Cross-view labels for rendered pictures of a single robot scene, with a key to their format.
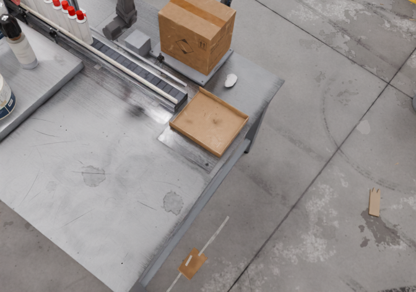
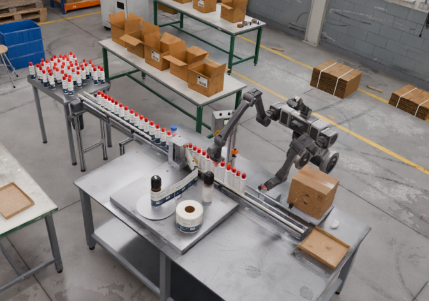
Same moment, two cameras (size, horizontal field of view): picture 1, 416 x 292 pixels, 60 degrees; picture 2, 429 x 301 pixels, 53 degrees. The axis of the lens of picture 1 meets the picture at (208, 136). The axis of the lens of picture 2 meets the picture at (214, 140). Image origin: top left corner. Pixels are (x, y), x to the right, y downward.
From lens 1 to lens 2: 1.73 m
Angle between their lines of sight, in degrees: 27
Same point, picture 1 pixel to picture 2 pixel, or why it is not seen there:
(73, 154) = (238, 258)
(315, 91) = (389, 252)
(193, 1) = (312, 173)
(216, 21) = (328, 185)
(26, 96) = (207, 220)
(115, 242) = not seen: outside the picture
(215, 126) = (328, 250)
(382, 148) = not seen: outside the picture
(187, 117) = (308, 243)
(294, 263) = not seen: outside the picture
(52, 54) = (219, 198)
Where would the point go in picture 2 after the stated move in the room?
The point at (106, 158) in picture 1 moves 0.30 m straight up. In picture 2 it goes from (259, 262) to (265, 233)
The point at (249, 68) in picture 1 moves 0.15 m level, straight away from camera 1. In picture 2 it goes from (346, 218) to (348, 206)
